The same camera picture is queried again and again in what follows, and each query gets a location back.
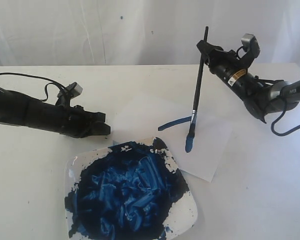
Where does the white paper sheet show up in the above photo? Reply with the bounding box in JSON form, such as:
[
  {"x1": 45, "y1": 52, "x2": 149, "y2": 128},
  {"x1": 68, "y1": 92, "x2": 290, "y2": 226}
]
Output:
[{"x1": 111, "y1": 94, "x2": 232, "y2": 182}]

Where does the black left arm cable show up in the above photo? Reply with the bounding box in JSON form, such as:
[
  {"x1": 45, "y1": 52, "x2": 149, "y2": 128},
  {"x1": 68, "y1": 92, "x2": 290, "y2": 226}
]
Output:
[{"x1": 0, "y1": 72, "x2": 71, "y2": 102}]

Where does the white square plate blue paint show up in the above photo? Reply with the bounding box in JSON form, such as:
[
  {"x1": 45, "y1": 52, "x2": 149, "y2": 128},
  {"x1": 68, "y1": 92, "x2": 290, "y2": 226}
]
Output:
[{"x1": 64, "y1": 137, "x2": 198, "y2": 240}]

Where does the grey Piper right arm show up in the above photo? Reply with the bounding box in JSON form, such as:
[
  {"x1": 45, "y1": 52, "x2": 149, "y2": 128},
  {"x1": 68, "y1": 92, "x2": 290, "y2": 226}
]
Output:
[{"x1": 197, "y1": 38, "x2": 300, "y2": 122}]

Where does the white backdrop cloth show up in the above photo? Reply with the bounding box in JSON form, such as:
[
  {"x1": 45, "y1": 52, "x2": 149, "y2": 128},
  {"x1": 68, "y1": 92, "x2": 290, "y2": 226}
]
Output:
[{"x1": 0, "y1": 0, "x2": 300, "y2": 67}]

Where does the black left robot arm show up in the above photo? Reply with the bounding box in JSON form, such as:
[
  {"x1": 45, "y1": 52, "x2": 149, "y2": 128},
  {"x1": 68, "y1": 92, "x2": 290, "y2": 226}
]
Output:
[{"x1": 0, "y1": 87, "x2": 111, "y2": 138}]

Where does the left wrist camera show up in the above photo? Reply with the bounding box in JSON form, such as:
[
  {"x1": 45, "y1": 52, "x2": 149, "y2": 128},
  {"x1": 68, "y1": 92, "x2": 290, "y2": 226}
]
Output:
[{"x1": 65, "y1": 82, "x2": 83, "y2": 99}]

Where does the black paintbrush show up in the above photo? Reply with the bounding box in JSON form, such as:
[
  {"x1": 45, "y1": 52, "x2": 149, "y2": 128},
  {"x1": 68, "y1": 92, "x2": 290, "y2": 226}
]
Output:
[{"x1": 185, "y1": 26, "x2": 209, "y2": 153}]

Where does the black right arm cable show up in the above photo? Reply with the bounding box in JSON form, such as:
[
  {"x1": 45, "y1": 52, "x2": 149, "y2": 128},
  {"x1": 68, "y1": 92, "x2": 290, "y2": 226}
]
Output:
[{"x1": 270, "y1": 109, "x2": 300, "y2": 137}]

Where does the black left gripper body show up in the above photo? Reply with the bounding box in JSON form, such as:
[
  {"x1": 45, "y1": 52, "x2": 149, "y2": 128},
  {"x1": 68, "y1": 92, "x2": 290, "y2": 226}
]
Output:
[{"x1": 54, "y1": 105, "x2": 95, "y2": 138}]

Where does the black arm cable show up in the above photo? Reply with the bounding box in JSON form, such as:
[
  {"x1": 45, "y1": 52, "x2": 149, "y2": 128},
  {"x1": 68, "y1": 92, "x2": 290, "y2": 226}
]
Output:
[
  {"x1": 0, "y1": 72, "x2": 71, "y2": 102},
  {"x1": 270, "y1": 109, "x2": 300, "y2": 137}
]

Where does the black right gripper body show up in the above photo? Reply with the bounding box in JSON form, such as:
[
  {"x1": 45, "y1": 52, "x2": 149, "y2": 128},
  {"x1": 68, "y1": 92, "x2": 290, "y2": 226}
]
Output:
[{"x1": 208, "y1": 48, "x2": 255, "y2": 93}]

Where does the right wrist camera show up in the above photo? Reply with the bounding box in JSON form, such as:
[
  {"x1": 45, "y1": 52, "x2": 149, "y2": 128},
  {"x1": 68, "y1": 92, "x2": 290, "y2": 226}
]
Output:
[{"x1": 241, "y1": 33, "x2": 260, "y2": 64}]

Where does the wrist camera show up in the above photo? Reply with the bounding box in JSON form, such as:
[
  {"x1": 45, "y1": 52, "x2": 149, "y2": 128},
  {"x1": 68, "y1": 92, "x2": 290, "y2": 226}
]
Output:
[
  {"x1": 65, "y1": 82, "x2": 83, "y2": 99},
  {"x1": 241, "y1": 33, "x2": 260, "y2": 64}
]

